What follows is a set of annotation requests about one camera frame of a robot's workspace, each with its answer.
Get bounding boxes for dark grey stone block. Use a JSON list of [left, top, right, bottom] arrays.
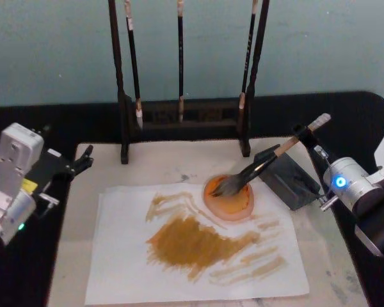
[[254, 145, 323, 212]]

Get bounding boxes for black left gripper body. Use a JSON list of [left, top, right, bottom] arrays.
[[22, 148, 77, 198]]

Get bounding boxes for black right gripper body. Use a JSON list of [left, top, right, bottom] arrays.
[[303, 143, 329, 193]]

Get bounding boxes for hanging brush with dark tip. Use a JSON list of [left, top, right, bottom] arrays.
[[237, 0, 259, 139]]

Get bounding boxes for orange paint dish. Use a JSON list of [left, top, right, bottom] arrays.
[[202, 174, 255, 222]]

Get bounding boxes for large brush with pale handle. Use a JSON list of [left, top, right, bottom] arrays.
[[209, 113, 332, 198]]

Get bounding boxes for hanging brush with brown tip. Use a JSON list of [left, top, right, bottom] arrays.
[[176, 0, 185, 124]]

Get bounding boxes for white paper with ochre strokes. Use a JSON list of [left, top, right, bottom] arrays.
[[84, 183, 310, 306]]

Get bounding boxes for dark wooden brush rack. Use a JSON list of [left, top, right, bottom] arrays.
[[108, 0, 271, 166]]

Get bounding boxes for black table cloth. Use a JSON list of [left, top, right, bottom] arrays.
[[0, 90, 384, 307]]

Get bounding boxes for pale felt mat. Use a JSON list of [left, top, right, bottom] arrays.
[[47, 136, 371, 307]]

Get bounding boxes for hanging brush with white tip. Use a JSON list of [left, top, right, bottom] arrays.
[[124, 0, 145, 131]]

